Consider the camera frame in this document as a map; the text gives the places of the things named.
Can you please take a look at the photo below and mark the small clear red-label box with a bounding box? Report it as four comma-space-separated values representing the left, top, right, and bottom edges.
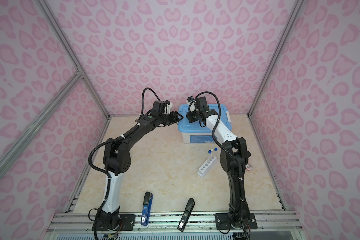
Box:
246, 164, 252, 172

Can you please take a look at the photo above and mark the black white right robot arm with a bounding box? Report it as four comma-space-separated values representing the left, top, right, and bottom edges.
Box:
186, 95, 251, 235

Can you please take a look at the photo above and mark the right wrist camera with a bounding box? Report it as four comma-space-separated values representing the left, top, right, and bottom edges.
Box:
187, 96, 196, 112

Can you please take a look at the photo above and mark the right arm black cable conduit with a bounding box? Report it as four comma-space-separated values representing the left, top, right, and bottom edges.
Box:
193, 91, 251, 240

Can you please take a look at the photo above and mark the aluminium corner frame post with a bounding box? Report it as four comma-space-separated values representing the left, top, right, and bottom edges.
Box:
247, 0, 306, 119
35, 1, 111, 119

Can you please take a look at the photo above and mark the blue black stapler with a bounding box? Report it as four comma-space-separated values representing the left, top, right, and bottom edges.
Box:
141, 192, 153, 226

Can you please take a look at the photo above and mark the blue plastic bin lid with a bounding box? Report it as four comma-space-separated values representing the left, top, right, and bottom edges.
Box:
178, 104, 232, 134

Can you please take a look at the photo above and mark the aluminium corner frame post right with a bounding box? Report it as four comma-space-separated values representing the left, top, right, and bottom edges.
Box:
247, 0, 306, 119

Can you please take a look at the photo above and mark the white plastic storage bin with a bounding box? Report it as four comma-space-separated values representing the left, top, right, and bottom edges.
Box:
181, 132, 215, 144

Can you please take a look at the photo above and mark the aluminium diagonal frame bar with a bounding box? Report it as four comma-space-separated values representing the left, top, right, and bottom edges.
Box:
0, 71, 82, 181

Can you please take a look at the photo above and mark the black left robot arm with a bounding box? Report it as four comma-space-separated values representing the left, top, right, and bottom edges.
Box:
88, 101, 184, 234

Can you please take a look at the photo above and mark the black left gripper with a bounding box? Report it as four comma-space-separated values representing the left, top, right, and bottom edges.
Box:
159, 110, 184, 126

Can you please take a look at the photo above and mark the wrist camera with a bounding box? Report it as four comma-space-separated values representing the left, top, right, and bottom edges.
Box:
165, 100, 173, 114
187, 96, 196, 112

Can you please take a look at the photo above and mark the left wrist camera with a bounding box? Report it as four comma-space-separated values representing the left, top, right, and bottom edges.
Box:
165, 100, 173, 114

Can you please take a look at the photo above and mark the white test tube rack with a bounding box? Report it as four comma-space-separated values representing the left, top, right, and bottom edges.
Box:
197, 156, 217, 178

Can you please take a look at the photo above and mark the aluminium corner frame post left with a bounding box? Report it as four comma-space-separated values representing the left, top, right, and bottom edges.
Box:
35, 1, 111, 119

